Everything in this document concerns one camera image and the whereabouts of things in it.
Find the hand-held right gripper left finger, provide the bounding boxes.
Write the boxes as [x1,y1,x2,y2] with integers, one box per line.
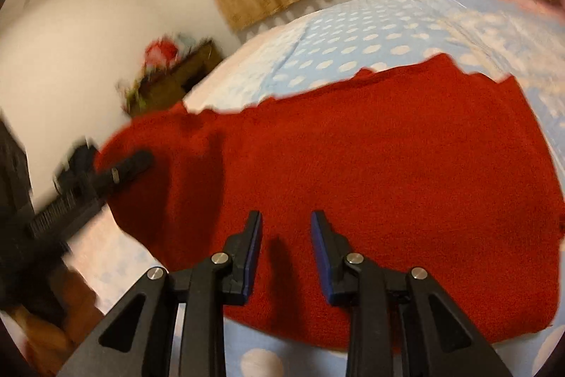
[57,210,264,377]

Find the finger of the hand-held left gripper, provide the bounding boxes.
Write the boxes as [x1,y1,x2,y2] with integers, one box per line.
[65,142,101,172]
[93,150,154,189]

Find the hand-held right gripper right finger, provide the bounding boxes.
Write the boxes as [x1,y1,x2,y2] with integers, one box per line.
[310,210,513,377]

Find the red knit sweater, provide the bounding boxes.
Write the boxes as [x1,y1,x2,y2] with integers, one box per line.
[94,53,565,354]

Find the black folded stand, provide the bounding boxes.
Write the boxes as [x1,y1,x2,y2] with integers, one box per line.
[0,107,35,210]

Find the brown wooden desk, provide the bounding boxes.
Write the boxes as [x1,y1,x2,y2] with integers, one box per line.
[117,39,224,118]

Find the red gift bag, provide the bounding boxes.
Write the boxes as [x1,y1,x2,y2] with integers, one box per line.
[145,37,179,69]

